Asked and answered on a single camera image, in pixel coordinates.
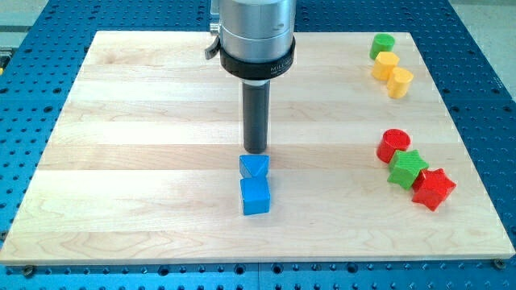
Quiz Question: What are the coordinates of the black clamp ring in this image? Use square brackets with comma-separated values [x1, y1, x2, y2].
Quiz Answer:
[219, 37, 296, 81]

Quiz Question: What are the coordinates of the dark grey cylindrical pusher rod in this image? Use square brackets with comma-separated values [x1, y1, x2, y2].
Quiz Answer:
[242, 80, 270, 154]

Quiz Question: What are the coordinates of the blue triangular block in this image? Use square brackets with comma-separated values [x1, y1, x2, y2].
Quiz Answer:
[239, 155, 270, 178]

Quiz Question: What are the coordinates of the blue cube block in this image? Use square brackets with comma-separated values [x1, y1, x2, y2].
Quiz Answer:
[240, 177, 271, 215]

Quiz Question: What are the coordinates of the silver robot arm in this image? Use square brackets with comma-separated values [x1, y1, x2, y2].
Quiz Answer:
[205, 0, 296, 154]

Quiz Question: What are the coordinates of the wooden board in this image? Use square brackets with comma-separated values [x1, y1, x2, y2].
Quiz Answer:
[1, 31, 514, 265]

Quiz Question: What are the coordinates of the green cylinder block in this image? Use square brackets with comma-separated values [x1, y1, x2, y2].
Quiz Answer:
[369, 33, 395, 60]

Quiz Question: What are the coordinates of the yellow hexagon block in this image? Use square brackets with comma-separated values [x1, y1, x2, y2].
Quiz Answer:
[372, 52, 400, 81]

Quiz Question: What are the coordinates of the yellow cylinder block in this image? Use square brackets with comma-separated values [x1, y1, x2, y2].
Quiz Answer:
[387, 67, 414, 99]

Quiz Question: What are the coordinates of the red cylinder block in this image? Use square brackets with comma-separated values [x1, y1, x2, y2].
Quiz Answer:
[376, 128, 411, 163]

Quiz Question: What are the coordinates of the green star block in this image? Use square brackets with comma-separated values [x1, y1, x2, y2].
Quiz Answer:
[387, 150, 429, 189]

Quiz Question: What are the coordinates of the red star block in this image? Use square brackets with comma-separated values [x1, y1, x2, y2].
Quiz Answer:
[412, 168, 456, 211]

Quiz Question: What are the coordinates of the left board clamp screw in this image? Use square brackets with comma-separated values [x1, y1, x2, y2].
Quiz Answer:
[20, 265, 37, 279]

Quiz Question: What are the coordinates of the board clamp screw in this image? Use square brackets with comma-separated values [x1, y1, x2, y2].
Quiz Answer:
[20, 265, 37, 279]
[492, 259, 506, 271]

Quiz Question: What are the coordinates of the right board clamp screw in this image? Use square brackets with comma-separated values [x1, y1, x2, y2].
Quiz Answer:
[492, 259, 506, 271]

